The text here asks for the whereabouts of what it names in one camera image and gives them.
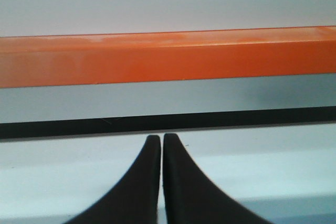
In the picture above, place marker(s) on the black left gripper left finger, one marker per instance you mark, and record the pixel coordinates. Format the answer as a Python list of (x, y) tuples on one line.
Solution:
[(134, 198)]

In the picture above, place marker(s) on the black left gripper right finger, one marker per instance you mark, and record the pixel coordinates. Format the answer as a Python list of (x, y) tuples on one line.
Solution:
[(190, 196)]

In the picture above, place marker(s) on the white fume hood cabinet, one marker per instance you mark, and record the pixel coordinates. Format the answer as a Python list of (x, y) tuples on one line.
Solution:
[(238, 150)]

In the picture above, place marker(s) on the orange sash bar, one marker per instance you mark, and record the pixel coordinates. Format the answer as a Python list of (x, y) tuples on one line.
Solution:
[(34, 61)]

